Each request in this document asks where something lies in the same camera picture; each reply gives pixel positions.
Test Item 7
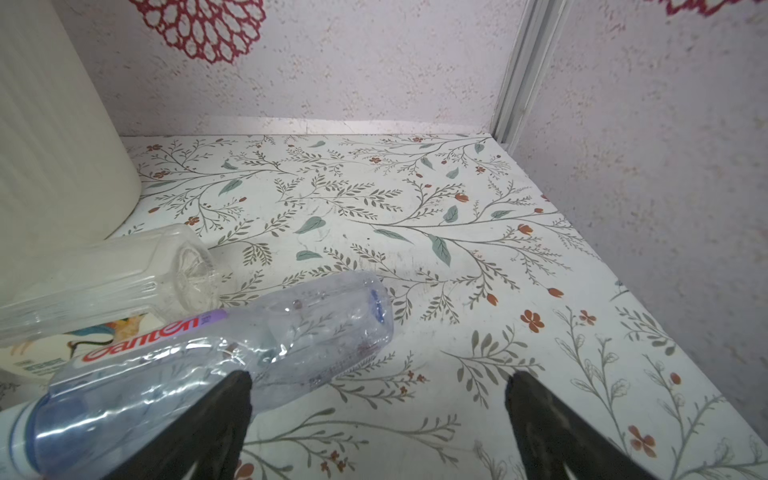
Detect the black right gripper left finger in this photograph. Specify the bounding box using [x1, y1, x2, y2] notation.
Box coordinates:
[107, 370, 252, 479]

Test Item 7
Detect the clear green-cap bottle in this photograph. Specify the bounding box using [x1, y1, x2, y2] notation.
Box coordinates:
[1, 224, 220, 347]

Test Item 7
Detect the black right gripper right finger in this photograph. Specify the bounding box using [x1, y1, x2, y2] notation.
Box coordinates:
[505, 372, 653, 479]

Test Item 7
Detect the white red-cap bottle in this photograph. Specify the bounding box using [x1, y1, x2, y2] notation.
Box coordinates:
[1, 312, 163, 383]

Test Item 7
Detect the cream ribbed waste bin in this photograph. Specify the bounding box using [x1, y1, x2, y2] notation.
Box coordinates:
[1, 1, 141, 302]

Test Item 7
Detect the clear purple-label water bottle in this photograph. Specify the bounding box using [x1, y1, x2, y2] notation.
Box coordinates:
[1, 271, 394, 479]

